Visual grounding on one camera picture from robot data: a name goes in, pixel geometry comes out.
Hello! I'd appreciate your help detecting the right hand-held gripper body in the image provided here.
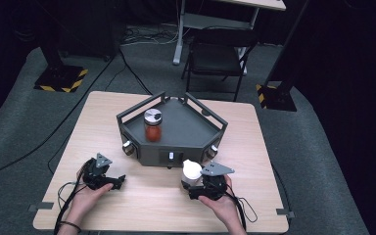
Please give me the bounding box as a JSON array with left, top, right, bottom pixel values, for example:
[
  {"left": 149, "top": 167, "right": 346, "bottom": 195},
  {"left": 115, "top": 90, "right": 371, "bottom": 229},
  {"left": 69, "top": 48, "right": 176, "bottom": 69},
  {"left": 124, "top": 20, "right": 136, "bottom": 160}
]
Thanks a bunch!
[{"left": 200, "top": 162, "right": 235, "bottom": 201}]

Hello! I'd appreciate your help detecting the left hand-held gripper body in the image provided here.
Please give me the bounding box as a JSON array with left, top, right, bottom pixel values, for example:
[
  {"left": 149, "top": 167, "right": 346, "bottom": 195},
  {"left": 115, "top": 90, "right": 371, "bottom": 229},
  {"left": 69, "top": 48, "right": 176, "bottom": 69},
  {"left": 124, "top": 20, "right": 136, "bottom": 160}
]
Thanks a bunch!
[{"left": 82, "top": 152, "right": 116, "bottom": 191}]

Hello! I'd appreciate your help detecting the black corner shelf rack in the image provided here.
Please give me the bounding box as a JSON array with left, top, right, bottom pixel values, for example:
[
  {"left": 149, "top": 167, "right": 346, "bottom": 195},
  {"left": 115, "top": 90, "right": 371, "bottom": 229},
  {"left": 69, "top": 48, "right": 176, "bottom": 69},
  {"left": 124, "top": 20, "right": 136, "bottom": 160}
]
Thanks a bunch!
[{"left": 116, "top": 91, "right": 229, "bottom": 169}]

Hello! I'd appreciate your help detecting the silver lid spice jar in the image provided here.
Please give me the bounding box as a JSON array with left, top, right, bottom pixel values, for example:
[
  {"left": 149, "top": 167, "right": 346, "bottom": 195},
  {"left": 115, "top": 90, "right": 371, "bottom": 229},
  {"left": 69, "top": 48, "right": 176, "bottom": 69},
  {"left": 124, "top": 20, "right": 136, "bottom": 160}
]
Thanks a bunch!
[{"left": 143, "top": 108, "right": 164, "bottom": 143}]

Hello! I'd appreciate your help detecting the person's right hand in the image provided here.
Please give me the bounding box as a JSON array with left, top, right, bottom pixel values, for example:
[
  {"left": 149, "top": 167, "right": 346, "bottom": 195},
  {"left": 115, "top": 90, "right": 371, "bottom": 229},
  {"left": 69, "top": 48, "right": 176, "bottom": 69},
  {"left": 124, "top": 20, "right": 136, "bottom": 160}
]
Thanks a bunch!
[{"left": 198, "top": 175, "right": 243, "bottom": 226}]

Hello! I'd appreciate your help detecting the person's left hand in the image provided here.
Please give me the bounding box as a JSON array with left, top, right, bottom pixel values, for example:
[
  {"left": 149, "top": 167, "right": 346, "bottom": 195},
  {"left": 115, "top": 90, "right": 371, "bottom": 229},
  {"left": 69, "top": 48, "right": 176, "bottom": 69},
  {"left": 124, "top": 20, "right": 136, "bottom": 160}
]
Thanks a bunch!
[{"left": 68, "top": 167, "right": 115, "bottom": 223}]

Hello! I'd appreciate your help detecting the black wrist band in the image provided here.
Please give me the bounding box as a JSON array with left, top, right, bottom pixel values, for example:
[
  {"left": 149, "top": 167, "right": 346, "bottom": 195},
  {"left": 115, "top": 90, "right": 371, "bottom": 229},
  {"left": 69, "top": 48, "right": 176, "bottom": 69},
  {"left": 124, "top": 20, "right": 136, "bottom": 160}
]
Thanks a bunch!
[{"left": 59, "top": 220, "right": 82, "bottom": 233}]

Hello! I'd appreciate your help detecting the grey tape strip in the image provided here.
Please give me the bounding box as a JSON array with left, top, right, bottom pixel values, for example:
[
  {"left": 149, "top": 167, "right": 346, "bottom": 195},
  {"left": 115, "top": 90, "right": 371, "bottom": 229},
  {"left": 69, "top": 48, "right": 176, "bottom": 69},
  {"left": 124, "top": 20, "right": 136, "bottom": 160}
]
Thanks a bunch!
[
  {"left": 275, "top": 208, "right": 296, "bottom": 219},
  {"left": 27, "top": 202, "right": 55, "bottom": 212}
]

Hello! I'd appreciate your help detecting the hazard striped stand base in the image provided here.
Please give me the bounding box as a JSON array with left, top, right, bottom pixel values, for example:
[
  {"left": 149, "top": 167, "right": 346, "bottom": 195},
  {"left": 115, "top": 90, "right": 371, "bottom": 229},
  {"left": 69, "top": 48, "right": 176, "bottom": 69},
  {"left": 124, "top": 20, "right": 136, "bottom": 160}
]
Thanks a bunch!
[
  {"left": 255, "top": 82, "right": 298, "bottom": 113},
  {"left": 33, "top": 64, "right": 89, "bottom": 93}
]

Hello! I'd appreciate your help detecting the black folding chair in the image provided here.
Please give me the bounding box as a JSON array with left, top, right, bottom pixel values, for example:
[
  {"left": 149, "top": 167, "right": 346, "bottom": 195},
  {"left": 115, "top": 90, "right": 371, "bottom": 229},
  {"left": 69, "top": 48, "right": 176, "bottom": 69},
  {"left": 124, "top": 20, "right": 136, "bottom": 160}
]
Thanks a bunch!
[{"left": 180, "top": 27, "right": 259, "bottom": 102}]

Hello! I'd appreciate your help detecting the black stand pole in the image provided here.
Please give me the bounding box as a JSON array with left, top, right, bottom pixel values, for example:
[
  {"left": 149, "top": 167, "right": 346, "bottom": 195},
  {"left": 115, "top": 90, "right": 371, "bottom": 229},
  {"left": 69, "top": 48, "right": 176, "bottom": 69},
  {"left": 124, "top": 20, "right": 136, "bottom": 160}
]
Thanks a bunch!
[
  {"left": 33, "top": 0, "right": 63, "bottom": 71},
  {"left": 263, "top": 0, "right": 311, "bottom": 90}
]

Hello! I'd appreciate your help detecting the black cabinet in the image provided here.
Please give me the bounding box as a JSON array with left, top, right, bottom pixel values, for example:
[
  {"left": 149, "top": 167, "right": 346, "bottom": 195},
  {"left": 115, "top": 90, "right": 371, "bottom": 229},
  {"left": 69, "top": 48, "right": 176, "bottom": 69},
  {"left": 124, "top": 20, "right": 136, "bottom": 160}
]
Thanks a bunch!
[{"left": 55, "top": 0, "right": 125, "bottom": 63}]

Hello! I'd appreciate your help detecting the white desk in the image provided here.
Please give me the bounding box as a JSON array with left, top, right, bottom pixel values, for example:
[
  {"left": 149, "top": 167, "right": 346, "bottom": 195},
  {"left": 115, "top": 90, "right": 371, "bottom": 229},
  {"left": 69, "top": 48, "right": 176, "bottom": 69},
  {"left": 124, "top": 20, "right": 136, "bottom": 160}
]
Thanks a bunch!
[{"left": 171, "top": 0, "right": 287, "bottom": 67}]

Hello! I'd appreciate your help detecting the right hand-held gripper cable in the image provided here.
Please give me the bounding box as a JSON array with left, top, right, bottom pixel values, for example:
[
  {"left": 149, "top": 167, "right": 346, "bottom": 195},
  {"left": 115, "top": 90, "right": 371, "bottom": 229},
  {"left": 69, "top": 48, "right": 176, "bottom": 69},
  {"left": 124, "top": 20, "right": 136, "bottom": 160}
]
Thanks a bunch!
[{"left": 224, "top": 184, "right": 259, "bottom": 233}]

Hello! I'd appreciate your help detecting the hand-held gripper cable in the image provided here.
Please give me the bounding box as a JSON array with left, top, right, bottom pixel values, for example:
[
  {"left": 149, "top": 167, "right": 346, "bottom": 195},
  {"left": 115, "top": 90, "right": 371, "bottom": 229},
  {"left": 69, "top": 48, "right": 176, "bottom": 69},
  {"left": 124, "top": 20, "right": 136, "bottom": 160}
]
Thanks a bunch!
[
  {"left": 53, "top": 180, "right": 89, "bottom": 235},
  {"left": 224, "top": 184, "right": 259, "bottom": 233}
]

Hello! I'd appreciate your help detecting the left hand-held gripper cable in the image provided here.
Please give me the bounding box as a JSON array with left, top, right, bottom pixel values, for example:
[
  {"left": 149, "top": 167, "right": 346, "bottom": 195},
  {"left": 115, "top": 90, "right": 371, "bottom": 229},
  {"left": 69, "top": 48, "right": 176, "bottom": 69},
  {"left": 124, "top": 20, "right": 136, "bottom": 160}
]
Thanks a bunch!
[{"left": 53, "top": 180, "right": 89, "bottom": 235}]

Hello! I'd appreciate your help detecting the short black floor cable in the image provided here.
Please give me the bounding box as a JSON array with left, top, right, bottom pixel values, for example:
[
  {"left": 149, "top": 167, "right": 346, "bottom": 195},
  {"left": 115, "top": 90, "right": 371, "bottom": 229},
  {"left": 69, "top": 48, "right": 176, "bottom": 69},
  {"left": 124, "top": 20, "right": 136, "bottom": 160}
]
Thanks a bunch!
[{"left": 47, "top": 133, "right": 72, "bottom": 175}]

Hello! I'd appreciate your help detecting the long black floor cable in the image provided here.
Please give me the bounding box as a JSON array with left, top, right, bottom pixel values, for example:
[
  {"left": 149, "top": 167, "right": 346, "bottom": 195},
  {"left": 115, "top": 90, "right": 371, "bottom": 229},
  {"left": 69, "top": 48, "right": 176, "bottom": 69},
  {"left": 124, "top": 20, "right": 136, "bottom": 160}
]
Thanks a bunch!
[{"left": 0, "top": 48, "right": 125, "bottom": 183}]

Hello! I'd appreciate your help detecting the bundle of floor cables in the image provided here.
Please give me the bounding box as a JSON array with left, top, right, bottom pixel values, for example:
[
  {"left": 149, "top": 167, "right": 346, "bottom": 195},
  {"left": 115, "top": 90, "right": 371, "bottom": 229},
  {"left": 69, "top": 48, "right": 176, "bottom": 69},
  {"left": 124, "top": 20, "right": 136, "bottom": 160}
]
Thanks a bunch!
[{"left": 121, "top": 23, "right": 190, "bottom": 47}]

